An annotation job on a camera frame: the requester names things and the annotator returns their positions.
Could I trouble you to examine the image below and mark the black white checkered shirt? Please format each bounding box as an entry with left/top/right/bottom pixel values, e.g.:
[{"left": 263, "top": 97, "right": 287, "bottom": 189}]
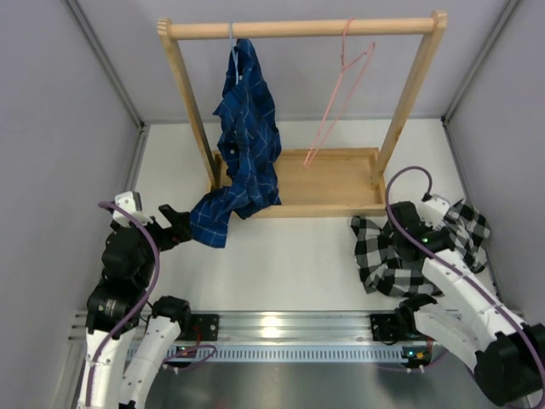
[{"left": 350, "top": 200, "right": 491, "bottom": 297}]

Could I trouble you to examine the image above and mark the blue plaid shirt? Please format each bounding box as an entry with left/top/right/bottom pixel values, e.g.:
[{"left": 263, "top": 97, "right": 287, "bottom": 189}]
[{"left": 190, "top": 38, "right": 282, "bottom": 248}]

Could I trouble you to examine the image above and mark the pink wire hanger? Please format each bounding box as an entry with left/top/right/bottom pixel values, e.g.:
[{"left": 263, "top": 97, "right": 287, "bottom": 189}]
[{"left": 303, "top": 18, "right": 376, "bottom": 169}]

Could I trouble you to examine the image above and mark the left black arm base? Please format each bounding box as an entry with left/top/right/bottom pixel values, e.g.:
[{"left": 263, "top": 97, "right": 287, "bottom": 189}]
[{"left": 185, "top": 314, "right": 220, "bottom": 342}]

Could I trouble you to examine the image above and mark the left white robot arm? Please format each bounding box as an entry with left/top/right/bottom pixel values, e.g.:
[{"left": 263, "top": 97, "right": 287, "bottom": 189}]
[{"left": 77, "top": 201, "right": 192, "bottom": 408}]

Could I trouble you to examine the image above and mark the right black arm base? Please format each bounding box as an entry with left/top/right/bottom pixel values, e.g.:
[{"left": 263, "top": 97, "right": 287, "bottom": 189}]
[{"left": 370, "top": 313, "right": 422, "bottom": 345}]

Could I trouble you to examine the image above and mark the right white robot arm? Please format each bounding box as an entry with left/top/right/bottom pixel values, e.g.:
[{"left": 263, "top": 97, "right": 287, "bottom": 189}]
[{"left": 387, "top": 196, "right": 544, "bottom": 406}]

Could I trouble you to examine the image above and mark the wooden clothes rack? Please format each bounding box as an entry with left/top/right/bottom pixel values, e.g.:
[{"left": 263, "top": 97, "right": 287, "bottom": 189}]
[{"left": 157, "top": 11, "right": 448, "bottom": 218}]

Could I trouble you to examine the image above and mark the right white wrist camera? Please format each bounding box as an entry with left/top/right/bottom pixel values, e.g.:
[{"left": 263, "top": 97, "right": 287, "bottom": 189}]
[{"left": 416, "top": 195, "right": 450, "bottom": 230}]

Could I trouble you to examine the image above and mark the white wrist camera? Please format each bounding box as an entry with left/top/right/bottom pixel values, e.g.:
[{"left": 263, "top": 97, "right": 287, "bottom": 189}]
[
  {"left": 112, "top": 191, "right": 153, "bottom": 228},
  {"left": 416, "top": 195, "right": 450, "bottom": 230}
]

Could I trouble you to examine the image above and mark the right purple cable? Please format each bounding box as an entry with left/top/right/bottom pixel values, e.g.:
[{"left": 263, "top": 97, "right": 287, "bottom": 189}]
[{"left": 385, "top": 165, "right": 545, "bottom": 384}]

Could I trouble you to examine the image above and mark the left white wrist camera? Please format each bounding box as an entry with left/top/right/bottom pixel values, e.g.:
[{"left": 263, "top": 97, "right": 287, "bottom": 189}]
[{"left": 112, "top": 191, "right": 153, "bottom": 228}]

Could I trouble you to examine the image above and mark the perforated cable duct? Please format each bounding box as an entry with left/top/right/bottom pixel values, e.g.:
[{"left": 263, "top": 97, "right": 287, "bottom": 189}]
[{"left": 127, "top": 343, "right": 405, "bottom": 363}]

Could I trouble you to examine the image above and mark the aluminium mounting rail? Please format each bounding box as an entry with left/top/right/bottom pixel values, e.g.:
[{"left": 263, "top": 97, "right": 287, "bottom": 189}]
[{"left": 70, "top": 309, "right": 529, "bottom": 342}]

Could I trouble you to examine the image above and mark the light blue wire hanger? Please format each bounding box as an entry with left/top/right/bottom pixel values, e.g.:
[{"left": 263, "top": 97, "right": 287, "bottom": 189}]
[{"left": 228, "top": 21, "right": 240, "bottom": 85}]

